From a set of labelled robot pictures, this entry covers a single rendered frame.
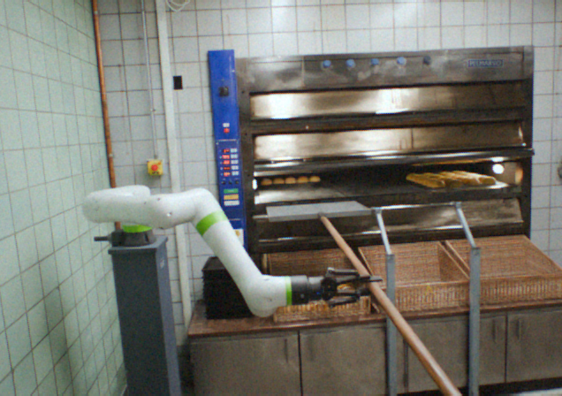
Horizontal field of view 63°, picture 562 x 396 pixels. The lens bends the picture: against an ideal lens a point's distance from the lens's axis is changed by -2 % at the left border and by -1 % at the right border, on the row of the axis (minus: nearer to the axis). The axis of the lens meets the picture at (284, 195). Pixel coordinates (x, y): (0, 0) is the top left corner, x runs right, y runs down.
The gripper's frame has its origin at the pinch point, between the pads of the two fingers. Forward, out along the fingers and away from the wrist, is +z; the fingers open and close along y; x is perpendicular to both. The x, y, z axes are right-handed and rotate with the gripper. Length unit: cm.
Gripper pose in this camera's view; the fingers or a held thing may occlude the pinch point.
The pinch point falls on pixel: (370, 285)
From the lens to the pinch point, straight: 153.7
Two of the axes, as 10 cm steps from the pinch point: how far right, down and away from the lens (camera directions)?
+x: 0.9, 1.8, -9.8
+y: 0.4, 9.8, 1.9
